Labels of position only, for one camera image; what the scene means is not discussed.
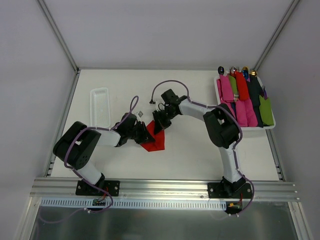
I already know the red paper napkin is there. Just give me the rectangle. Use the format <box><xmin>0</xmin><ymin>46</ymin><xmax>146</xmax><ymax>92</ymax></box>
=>
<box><xmin>140</xmin><ymin>120</ymin><xmax>165</xmax><ymax>152</ymax></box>

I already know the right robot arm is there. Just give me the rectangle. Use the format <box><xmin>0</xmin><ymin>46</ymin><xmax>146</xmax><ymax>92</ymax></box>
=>
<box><xmin>152</xmin><ymin>89</ymin><xmax>246</xmax><ymax>198</ymax></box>

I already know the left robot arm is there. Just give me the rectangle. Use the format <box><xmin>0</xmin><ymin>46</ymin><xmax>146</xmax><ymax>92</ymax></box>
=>
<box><xmin>53</xmin><ymin>113</ymin><xmax>156</xmax><ymax>195</ymax></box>

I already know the pink napkin roll lower left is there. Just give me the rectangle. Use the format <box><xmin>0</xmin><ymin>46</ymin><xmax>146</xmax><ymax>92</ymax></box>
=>
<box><xmin>221</xmin><ymin>100</ymin><xmax>236</xmax><ymax>118</ymax></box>

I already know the pink napkin roll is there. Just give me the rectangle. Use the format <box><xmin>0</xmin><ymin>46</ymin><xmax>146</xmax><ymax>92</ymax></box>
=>
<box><xmin>221</xmin><ymin>100</ymin><xmax>236</xmax><ymax>118</ymax></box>
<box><xmin>219</xmin><ymin>74</ymin><xmax>234</xmax><ymax>103</ymax></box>
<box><xmin>244</xmin><ymin>98</ymin><xmax>258</xmax><ymax>127</ymax></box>
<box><xmin>235</xmin><ymin>100</ymin><xmax>248</xmax><ymax>127</ymax></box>

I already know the pink napkin roll upper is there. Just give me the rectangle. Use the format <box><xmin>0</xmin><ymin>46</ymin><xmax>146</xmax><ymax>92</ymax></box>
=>
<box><xmin>219</xmin><ymin>74</ymin><xmax>234</xmax><ymax>103</ymax></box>

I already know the pink napkin roll lower middle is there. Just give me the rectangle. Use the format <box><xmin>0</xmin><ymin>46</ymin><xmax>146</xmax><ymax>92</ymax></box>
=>
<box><xmin>235</xmin><ymin>100</ymin><xmax>248</xmax><ymax>127</ymax></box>

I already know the green napkin roll left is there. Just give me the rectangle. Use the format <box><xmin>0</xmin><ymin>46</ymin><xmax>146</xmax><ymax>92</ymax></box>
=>
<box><xmin>228</xmin><ymin>75</ymin><xmax>238</xmax><ymax>94</ymax></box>

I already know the green napkin roll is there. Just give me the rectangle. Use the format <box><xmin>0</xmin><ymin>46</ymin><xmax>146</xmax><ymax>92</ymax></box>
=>
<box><xmin>259</xmin><ymin>95</ymin><xmax>274</xmax><ymax>126</ymax></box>
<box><xmin>228</xmin><ymin>75</ymin><xmax>238</xmax><ymax>94</ymax></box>

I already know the red napkin roll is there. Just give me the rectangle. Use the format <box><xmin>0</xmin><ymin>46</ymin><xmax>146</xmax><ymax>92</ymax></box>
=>
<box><xmin>235</xmin><ymin>71</ymin><xmax>250</xmax><ymax>101</ymax></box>

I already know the pink napkin roll lower right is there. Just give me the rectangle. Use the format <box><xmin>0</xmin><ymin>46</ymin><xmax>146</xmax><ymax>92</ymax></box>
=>
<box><xmin>244</xmin><ymin>98</ymin><xmax>258</xmax><ymax>127</ymax></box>

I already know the dark navy napkin roll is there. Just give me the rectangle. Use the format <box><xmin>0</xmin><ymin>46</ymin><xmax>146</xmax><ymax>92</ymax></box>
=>
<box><xmin>246</xmin><ymin>74</ymin><xmax>264</xmax><ymax>128</ymax></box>

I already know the green napkin roll right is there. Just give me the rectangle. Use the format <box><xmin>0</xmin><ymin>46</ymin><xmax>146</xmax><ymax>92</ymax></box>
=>
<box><xmin>259</xmin><ymin>95</ymin><xmax>274</xmax><ymax>126</ymax></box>

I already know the white perforated utensil tray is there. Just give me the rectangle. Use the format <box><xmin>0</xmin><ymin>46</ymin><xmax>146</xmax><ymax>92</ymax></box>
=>
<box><xmin>89</xmin><ymin>87</ymin><xmax>111</xmax><ymax>128</ymax></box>

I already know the white tray of rolls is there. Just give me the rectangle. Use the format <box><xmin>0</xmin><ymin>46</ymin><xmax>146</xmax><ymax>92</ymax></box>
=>
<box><xmin>213</xmin><ymin>71</ymin><xmax>277</xmax><ymax>130</ymax></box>

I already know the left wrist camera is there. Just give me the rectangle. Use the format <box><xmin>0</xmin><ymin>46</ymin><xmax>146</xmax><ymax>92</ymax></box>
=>
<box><xmin>135</xmin><ymin>111</ymin><xmax>144</xmax><ymax>119</ymax></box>

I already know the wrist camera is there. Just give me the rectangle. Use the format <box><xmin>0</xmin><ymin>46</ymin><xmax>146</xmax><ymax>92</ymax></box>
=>
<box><xmin>149</xmin><ymin>99</ymin><xmax>161</xmax><ymax>107</ymax></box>
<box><xmin>135</xmin><ymin>111</ymin><xmax>144</xmax><ymax>119</ymax></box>

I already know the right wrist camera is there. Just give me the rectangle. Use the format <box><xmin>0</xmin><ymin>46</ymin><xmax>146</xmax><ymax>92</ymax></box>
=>
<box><xmin>149</xmin><ymin>99</ymin><xmax>161</xmax><ymax>107</ymax></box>

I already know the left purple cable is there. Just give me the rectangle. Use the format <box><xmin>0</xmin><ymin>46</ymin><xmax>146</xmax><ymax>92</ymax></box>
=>
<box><xmin>39</xmin><ymin>95</ymin><xmax>140</xmax><ymax>223</ymax></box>

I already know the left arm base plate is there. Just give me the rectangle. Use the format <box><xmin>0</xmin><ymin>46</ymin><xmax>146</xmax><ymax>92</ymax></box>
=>
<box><xmin>75</xmin><ymin>174</ymin><xmax>120</xmax><ymax>197</ymax></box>

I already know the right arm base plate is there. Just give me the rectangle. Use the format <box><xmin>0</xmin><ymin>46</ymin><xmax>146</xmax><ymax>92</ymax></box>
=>
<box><xmin>207</xmin><ymin>181</ymin><xmax>253</xmax><ymax>199</ymax></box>

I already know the right frame post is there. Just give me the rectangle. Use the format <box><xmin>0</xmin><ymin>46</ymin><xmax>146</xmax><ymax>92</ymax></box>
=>
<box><xmin>253</xmin><ymin>0</ymin><xmax>301</xmax><ymax>71</ymax></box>

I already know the frame post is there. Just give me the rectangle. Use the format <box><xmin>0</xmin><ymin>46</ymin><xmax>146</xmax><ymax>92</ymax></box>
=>
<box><xmin>253</xmin><ymin>0</ymin><xmax>301</xmax><ymax>71</ymax></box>
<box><xmin>36</xmin><ymin>0</ymin><xmax>79</xmax><ymax>73</ymax></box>

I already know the white slotted cable duct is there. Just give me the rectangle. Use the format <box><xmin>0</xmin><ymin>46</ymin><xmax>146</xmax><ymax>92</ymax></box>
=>
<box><xmin>39</xmin><ymin>197</ymin><xmax>227</xmax><ymax>211</ymax></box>

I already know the left frame post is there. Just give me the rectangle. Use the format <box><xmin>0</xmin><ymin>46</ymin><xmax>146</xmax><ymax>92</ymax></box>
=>
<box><xmin>36</xmin><ymin>0</ymin><xmax>79</xmax><ymax>73</ymax></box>

